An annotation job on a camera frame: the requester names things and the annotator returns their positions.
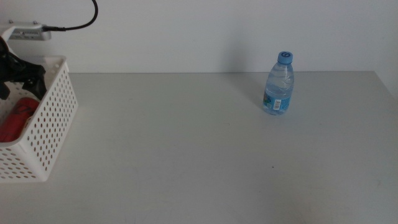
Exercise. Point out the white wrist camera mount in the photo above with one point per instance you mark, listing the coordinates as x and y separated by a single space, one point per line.
6 31

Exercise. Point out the clear water bottle blue cap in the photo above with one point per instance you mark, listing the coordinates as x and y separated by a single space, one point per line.
279 84

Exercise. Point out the white perforated plastic basket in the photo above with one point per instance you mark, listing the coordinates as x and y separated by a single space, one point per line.
46 124

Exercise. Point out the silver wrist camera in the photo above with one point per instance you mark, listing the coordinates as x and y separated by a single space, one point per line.
29 34

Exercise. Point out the red cola can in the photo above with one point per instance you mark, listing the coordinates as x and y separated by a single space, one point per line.
17 121

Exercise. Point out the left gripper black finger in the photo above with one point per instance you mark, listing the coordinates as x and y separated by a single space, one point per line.
37 81
3 91

